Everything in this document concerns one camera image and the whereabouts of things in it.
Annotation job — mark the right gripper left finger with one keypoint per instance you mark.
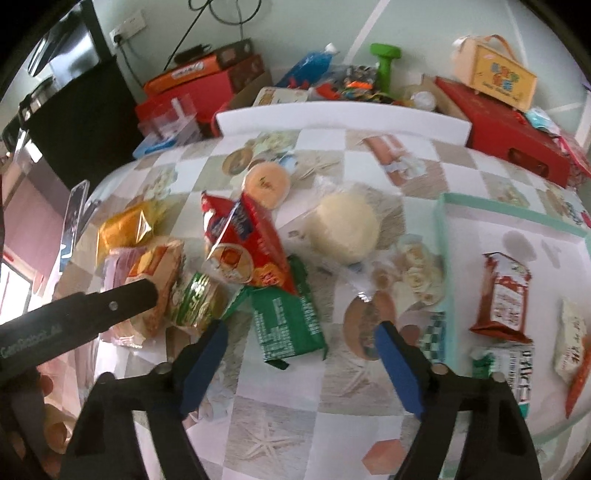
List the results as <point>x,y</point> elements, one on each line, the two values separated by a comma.
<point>104,444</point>

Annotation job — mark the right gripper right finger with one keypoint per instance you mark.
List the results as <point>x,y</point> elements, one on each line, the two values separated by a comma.
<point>498,444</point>

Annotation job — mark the white green cracker packet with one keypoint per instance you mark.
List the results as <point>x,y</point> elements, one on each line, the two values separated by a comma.
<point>514,361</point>

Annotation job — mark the green cow biscuit packet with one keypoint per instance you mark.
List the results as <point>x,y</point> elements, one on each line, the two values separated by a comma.
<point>195,302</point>

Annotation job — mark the pink snack packet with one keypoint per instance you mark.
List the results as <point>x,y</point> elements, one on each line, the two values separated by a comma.
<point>113,267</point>

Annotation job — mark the beige swiss roll packet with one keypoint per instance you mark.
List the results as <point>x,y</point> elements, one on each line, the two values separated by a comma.
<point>160,265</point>

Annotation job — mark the red white snack packet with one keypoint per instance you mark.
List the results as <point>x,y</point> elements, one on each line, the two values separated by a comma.
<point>504,299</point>

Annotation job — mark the dark green snack packet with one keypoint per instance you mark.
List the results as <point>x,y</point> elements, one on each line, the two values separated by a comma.
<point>286,325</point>

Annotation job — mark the yellow cake packet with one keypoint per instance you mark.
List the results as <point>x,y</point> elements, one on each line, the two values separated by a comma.
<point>128,228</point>

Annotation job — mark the red peanut snack bag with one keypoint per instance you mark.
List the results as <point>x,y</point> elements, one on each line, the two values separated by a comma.
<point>242,245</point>

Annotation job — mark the round bun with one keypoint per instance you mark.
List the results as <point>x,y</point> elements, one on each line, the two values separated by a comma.
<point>341,227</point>

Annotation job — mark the red patterned wafer packet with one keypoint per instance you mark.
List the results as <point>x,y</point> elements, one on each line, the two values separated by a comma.
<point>578,383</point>

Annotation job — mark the person right hand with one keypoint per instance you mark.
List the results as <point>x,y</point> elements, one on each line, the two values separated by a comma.
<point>30,448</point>

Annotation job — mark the smartphone on stand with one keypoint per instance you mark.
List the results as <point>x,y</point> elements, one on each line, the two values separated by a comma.
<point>74,211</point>

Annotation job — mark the teal rimmed white tray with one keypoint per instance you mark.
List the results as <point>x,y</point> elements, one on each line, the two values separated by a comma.
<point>558,257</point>

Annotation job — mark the black television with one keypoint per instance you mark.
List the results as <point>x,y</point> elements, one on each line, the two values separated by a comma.
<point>82,117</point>

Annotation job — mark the clear plastic box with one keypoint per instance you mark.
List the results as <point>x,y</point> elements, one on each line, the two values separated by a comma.
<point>171,124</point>

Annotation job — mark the red patterned pouch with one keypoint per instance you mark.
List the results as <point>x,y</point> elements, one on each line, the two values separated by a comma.
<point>579,166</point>

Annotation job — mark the large red gift box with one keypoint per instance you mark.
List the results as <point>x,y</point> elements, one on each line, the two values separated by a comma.
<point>502,132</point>

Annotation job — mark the red box stack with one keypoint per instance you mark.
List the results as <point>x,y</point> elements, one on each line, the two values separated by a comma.
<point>208,94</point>

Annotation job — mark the card game box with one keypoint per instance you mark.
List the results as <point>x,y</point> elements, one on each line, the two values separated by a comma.
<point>273,95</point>

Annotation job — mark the wet wipes pack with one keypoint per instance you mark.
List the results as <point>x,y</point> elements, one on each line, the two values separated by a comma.
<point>540,120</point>

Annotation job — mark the orange flat box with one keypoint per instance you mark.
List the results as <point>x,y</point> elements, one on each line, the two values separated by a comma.
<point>214,62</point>

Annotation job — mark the clear bottle white cap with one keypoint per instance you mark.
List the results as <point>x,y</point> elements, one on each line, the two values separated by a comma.
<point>420,99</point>

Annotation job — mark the blue water bottle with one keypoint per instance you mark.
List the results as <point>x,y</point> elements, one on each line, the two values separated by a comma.
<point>309,70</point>

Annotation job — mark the cardboard toy box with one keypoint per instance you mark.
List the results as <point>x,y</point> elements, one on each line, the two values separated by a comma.
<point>446,106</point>

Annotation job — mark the toy pile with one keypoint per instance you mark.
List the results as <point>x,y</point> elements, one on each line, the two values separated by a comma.
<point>355,83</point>

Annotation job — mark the green dumbbell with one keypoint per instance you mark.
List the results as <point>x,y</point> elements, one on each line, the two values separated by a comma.
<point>385,55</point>

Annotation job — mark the wall power socket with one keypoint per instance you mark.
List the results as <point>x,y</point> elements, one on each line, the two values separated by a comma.
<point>128,28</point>

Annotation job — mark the yellow wooden handle box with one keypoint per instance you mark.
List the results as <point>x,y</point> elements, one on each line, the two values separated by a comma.
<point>488,65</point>

